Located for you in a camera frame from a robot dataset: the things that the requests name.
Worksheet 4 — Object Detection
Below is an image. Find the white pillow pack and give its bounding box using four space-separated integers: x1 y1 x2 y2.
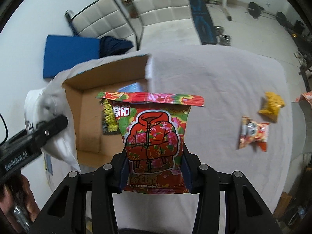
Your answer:
24 80 80 171

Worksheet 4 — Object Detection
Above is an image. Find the black shoe shine wipes pack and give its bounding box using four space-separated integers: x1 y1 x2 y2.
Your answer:
100 99 120 135

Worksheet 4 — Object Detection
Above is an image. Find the red floral wipes pack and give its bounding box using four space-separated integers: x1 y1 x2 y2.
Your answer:
97 92 205 194

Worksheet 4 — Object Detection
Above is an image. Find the orange panda snack packet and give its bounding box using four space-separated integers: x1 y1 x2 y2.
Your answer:
238 116 269 152

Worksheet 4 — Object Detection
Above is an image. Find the light blue wipes pack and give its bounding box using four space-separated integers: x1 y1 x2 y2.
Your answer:
118 82 143 92

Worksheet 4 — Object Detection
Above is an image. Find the yellow snack packet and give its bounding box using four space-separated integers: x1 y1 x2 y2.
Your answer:
258 91 285 123

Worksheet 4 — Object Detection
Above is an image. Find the left hand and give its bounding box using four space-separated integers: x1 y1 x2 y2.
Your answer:
1 174 40 233

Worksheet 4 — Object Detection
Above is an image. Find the grey table cloth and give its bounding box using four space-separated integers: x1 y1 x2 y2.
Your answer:
43 44 295 234

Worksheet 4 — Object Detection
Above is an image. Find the brown cardboard box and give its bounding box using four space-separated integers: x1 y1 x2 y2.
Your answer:
62 53 149 168

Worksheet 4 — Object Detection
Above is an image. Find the blue foam mat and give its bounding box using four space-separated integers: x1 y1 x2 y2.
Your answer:
43 35 100 79

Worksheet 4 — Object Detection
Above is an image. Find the dark blue garment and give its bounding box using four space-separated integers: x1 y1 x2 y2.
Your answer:
99 36 134 58

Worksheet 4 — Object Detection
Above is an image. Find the chrome dumbbell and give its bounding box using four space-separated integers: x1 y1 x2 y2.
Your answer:
214 25 231 46

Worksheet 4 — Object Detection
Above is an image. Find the blue black weight bench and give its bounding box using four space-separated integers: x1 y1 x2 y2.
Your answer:
189 0 217 45

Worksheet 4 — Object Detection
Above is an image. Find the left white padded chair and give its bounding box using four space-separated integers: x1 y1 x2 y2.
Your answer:
65 0 139 51

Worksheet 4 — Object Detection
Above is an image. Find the white padded chair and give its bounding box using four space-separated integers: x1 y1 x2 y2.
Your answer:
65 0 139 51
131 0 201 49

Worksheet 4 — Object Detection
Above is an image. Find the right white padded chair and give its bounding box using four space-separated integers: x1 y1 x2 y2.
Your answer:
131 0 201 49

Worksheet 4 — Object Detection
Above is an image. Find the floor barbell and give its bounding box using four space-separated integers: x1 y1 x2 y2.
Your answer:
247 2 287 27

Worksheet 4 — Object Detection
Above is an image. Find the black cable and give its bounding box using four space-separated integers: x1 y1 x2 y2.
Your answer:
0 113 9 144

